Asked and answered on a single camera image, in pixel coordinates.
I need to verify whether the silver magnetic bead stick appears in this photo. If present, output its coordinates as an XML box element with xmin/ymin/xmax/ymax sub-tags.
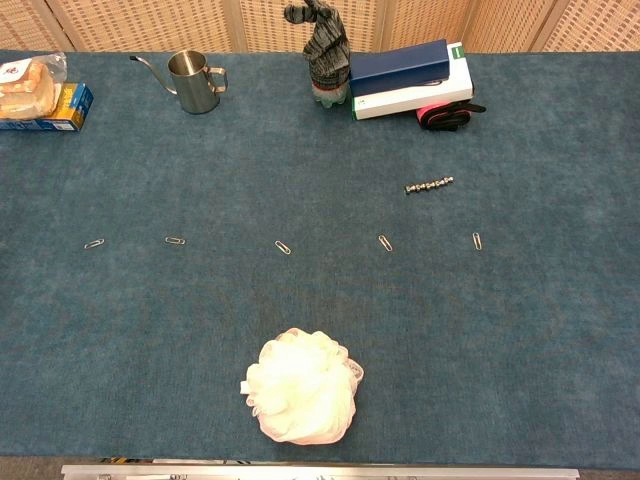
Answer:
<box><xmin>404</xmin><ymin>175</ymin><xmax>455</xmax><ymax>195</ymax></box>

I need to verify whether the blue felt table cloth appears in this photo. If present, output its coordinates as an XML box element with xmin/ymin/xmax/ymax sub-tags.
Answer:
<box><xmin>0</xmin><ymin>49</ymin><xmax>640</xmax><ymax>464</ymax></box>

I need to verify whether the clear plastic bottle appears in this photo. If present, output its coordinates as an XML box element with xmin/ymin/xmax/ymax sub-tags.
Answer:
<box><xmin>311</xmin><ymin>79</ymin><xmax>350</xmax><ymax>109</ymax></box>

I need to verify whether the white mesh bath loofah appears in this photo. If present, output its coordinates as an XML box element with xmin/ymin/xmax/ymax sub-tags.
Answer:
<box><xmin>239</xmin><ymin>327</ymin><xmax>365</xmax><ymax>446</ymax></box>

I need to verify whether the white box with green label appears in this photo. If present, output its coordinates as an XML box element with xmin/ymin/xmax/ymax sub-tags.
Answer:
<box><xmin>351</xmin><ymin>42</ymin><xmax>475</xmax><ymax>122</ymax></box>

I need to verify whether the dark blue box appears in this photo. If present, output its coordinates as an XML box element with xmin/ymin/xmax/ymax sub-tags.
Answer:
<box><xmin>348</xmin><ymin>39</ymin><xmax>454</xmax><ymax>99</ymax></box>

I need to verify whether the grey striped knit sock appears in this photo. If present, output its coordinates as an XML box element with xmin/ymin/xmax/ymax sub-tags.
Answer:
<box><xmin>283</xmin><ymin>0</ymin><xmax>352</xmax><ymax>94</ymax></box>

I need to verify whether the steel gooseneck pouring kettle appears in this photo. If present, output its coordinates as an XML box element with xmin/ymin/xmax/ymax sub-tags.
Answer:
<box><xmin>129</xmin><ymin>50</ymin><xmax>230</xmax><ymax>115</ymax></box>

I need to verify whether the woven folding screen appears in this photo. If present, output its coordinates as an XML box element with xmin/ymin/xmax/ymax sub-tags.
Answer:
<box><xmin>0</xmin><ymin>0</ymin><xmax>640</xmax><ymax>54</ymax></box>

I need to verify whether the blue and yellow box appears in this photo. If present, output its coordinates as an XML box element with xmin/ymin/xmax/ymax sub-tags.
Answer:
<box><xmin>0</xmin><ymin>82</ymin><xmax>95</xmax><ymax>133</ymax></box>

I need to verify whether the bagged sliced bread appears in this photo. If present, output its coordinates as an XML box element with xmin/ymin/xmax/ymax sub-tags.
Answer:
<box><xmin>0</xmin><ymin>51</ymin><xmax>68</xmax><ymax>121</ymax></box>

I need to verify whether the pink and black strap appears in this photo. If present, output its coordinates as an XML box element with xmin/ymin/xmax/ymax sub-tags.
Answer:
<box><xmin>415</xmin><ymin>99</ymin><xmax>487</xmax><ymax>133</ymax></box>

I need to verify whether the aluminium profile rail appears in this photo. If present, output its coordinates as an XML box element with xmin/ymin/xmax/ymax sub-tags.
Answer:
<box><xmin>60</xmin><ymin>463</ymin><xmax>581</xmax><ymax>480</ymax></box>

